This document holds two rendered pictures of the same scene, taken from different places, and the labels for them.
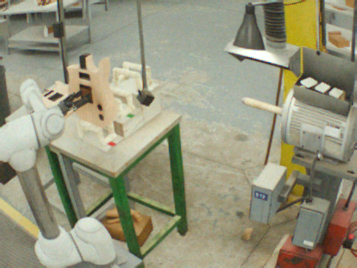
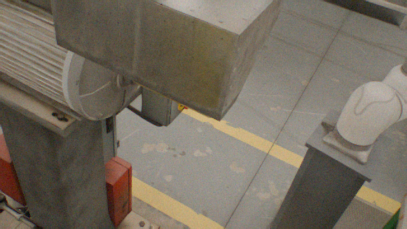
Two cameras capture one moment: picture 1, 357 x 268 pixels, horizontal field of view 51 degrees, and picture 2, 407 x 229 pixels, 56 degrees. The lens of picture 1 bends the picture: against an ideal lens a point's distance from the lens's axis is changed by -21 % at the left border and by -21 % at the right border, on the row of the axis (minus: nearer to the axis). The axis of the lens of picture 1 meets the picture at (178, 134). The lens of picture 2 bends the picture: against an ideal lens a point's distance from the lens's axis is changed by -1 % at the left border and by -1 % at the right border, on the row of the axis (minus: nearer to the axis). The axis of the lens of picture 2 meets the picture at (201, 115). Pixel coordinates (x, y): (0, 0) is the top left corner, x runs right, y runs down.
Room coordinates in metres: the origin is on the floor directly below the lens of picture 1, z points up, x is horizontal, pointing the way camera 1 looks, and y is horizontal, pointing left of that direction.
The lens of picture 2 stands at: (2.24, -0.45, 1.76)
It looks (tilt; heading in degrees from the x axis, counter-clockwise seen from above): 43 degrees down; 166
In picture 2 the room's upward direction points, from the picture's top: 10 degrees clockwise
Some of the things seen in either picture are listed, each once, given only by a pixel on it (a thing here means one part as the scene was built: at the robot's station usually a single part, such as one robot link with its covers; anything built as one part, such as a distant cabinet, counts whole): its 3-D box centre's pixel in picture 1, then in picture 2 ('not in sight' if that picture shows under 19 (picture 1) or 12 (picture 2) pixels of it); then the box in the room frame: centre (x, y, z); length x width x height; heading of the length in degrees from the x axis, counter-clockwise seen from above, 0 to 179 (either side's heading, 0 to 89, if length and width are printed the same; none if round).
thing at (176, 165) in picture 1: (178, 187); not in sight; (2.14, 0.03, 0.45); 0.05 x 0.05 x 0.90; 54
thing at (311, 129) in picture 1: (322, 126); (58, 37); (1.45, -0.62, 1.25); 0.41 x 0.27 x 0.26; 54
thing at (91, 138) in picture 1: (97, 137); not in sight; (1.99, 0.42, 0.94); 0.27 x 0.15 x 0.01; 52
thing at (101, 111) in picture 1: (88, 88); not in sight; (1.99, 0.43, 1.23); 0.35 x 0.04 x 0.40; 51
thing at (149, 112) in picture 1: (133, 98); not in sight; (2.23, 0.23, 1.02); 0.27 x 0.15 x 0.17; 52
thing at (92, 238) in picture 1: (92, 239); (369, 110); (1.28, 0.42, 0.87); 0.18 x 0.16 x 0.22; 115
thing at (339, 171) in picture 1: (331, 155); (44, 76); (1.42, -0.68, 1.11); 0.36 x 0.24 x 0.04; 54
